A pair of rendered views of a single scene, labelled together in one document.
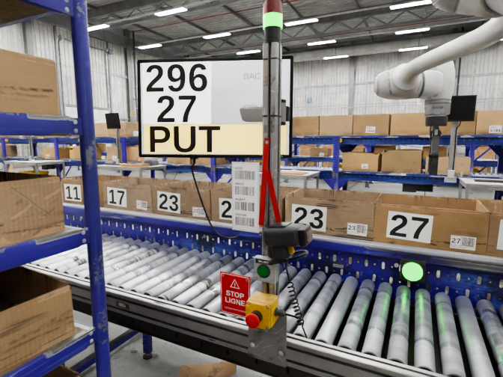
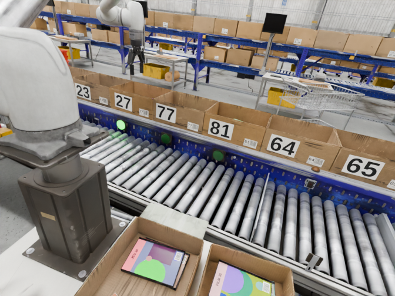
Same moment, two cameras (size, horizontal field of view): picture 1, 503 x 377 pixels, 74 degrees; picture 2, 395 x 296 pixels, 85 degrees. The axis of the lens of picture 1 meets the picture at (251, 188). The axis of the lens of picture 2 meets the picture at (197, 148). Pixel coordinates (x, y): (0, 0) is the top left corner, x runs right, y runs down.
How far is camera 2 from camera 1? 1.12 m
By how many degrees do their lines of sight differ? 22
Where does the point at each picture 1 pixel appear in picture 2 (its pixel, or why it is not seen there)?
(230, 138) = not seen: outside the picture
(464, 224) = (143, 103)
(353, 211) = (100, 90)
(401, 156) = (238, 53)
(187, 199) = not seen: hidden behind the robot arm
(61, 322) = not seen: outside the picture
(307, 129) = (185, 24)
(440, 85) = (130, 20)
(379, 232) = (112, 103)
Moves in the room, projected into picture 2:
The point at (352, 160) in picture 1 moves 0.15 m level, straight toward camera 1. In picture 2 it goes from (209, 52) to (208, 53)
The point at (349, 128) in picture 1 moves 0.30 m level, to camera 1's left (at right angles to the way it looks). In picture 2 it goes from (212, 28) to (200, 26)
